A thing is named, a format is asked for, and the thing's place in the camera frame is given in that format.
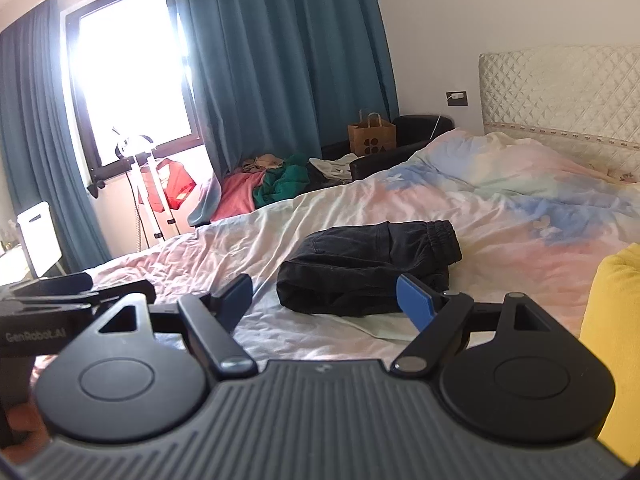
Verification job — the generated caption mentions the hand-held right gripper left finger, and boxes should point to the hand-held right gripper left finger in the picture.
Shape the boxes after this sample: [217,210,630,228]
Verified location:
[97,273,258,378]

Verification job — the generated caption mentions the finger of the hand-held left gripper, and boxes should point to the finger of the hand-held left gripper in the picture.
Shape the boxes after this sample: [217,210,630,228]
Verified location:
[87,280,157,307]

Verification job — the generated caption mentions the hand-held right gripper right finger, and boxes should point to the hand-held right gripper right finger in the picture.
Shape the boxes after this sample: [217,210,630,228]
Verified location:
[390,272,551,377]

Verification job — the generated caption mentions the black pants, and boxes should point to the black pants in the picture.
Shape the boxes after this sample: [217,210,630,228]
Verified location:
[276,220,463,318]

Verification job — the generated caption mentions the white vanity desk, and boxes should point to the white vanity desk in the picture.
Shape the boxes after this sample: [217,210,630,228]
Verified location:
[0,247,28,286]

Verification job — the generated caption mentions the white garment steamer stand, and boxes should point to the white garment steamer stand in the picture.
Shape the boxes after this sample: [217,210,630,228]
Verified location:
[112,127,176,248]

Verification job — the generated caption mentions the white folding chair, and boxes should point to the white folding chair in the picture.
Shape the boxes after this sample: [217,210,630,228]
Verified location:
[15,201,65,278]

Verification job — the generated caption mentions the light blue cloth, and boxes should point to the light blue cloth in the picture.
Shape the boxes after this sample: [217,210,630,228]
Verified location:
[187,175,223,228]

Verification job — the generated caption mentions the pink cloth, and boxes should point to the pink cloth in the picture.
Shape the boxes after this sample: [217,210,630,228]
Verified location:
[210,170,266,222]

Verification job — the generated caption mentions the red garment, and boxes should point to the red garment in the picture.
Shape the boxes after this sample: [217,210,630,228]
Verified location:
[137,157,197,213]

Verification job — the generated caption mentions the pastel bed duvet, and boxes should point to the pastel bed duvet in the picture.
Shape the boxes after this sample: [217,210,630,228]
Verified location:
[30,127,640,361]

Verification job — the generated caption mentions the green cloth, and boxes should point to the green cloth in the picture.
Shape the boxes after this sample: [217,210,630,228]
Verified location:
[252,155,312,208]

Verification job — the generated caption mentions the beige cloth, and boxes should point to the beige cloth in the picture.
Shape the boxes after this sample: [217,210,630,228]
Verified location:
[240,154,286,173]

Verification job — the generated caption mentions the white cloth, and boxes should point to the white cloth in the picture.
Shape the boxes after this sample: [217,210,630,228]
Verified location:
[309,154,358,183]

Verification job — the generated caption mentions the brown paper bag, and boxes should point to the brown paper bag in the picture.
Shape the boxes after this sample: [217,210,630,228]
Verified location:
[347,112,398,158]

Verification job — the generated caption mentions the black armchair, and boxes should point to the black armchair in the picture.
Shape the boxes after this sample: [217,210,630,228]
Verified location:
[320,115,456,183]

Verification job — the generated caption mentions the narrow blue curtain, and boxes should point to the narrow blue curtain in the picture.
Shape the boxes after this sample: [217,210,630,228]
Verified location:
[0,0,113,276]

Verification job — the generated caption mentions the yellow pillow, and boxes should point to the yellow pillow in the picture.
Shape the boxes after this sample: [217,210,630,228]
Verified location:
[580,242,640,466]

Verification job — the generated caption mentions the dark-framed window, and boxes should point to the dark-framed window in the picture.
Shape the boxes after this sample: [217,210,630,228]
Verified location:
[60,0,208,183]

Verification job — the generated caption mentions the wide blue curtain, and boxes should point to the wide blue curtain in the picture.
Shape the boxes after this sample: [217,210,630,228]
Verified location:
[172,0,401,181]

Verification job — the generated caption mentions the cream quilted headboard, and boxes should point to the cream quilted headboard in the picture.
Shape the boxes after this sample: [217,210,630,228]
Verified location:
[477,45,640,183]

